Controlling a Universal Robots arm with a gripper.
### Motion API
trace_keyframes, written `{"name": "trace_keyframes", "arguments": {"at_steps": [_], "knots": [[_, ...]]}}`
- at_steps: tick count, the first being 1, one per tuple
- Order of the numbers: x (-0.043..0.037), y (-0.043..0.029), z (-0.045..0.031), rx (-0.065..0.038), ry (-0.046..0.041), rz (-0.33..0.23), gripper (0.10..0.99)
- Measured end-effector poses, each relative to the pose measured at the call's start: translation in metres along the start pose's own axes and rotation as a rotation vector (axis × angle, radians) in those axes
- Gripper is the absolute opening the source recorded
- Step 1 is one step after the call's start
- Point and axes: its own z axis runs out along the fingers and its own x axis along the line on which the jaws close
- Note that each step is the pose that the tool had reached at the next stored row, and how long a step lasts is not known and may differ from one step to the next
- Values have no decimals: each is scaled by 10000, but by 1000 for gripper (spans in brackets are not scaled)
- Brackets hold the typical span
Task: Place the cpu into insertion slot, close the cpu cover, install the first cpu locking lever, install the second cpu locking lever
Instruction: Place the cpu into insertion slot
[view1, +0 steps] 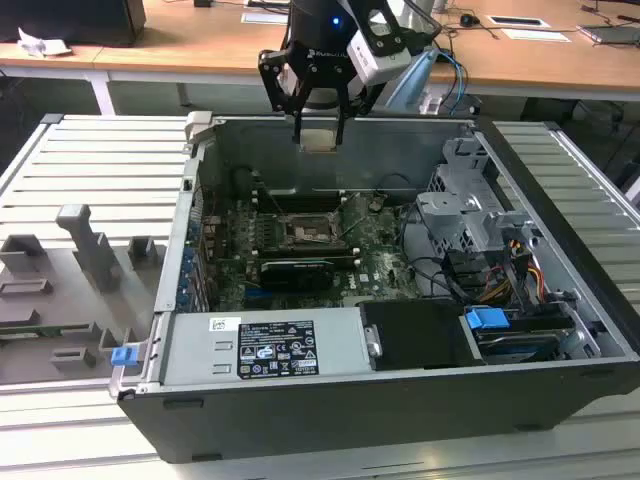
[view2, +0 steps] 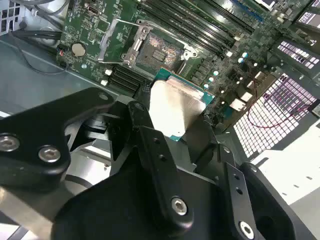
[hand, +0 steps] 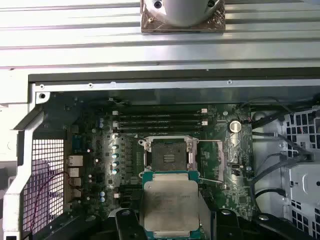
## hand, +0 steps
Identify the blue VGA port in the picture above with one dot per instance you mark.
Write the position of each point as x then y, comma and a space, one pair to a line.
78, 143

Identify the silver metal drive cage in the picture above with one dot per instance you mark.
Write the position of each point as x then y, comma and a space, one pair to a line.
305, 200

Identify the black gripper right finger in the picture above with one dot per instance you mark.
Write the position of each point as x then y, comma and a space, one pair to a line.
230, 225

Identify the silver port block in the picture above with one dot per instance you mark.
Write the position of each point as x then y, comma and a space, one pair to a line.
76, 193
75, 182
75, 160
74, 172

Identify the CPU socket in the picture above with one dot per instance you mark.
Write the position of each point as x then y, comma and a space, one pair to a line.
170, 150

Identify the silver coin cell battery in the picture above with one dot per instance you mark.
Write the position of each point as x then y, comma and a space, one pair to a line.
235, 126

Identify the CPU silver lid green board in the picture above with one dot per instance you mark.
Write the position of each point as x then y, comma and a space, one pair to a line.
170, 200

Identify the square brown base plate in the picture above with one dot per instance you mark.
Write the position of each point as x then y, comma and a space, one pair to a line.
150, 25

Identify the green motherboard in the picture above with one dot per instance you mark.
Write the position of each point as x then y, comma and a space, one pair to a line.
232, 200

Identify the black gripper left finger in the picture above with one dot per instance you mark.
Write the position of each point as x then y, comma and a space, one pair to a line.
126, 225

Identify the black open PC case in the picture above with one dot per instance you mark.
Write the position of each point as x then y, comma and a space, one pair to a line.
150, 85

